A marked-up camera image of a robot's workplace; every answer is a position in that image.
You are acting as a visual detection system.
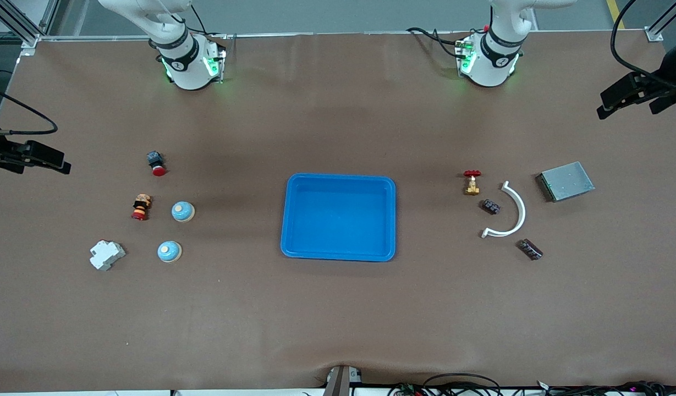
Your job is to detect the grey metal camera mount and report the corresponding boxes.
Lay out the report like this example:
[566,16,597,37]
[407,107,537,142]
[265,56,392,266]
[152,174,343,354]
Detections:
[324,365,363,396]

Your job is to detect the grey metal box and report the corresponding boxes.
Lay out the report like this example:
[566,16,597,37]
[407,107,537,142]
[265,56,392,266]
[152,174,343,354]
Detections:
[536,161,596,203]

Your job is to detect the silver table edge rail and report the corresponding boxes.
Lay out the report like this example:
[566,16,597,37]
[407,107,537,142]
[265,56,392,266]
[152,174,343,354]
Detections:
[19,31,646,41]

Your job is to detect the white circuit breaker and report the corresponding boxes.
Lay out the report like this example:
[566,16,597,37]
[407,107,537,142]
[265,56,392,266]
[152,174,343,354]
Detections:
[90,240,127,271]

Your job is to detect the aluminium frame profile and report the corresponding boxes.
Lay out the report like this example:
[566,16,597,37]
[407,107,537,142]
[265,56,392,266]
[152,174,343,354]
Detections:
[645,0,676,42]
[0,0,61,56]

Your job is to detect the white curved plastic bracket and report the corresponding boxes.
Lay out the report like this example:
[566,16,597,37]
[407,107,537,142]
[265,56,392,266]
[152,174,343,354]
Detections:
[481,181,526,239]

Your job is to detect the blue plastic tray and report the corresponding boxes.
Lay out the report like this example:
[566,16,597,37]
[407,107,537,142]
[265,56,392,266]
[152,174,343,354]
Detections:
[280,173,397,262]

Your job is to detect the black cable bundle with loop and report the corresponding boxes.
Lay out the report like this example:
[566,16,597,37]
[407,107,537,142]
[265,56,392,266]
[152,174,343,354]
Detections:
[387,373,503,396]

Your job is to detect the blue desk bell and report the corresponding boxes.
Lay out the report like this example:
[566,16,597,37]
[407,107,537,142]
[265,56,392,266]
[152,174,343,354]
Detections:
[171,201,196,223]
[157,240,183,263]

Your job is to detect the red black orange push button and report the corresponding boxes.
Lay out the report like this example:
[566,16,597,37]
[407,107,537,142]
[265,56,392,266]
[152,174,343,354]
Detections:
[131,194,152,221]

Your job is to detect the black base power cables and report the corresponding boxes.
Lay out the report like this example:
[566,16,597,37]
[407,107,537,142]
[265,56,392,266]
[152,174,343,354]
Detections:
[406,25,470,58]

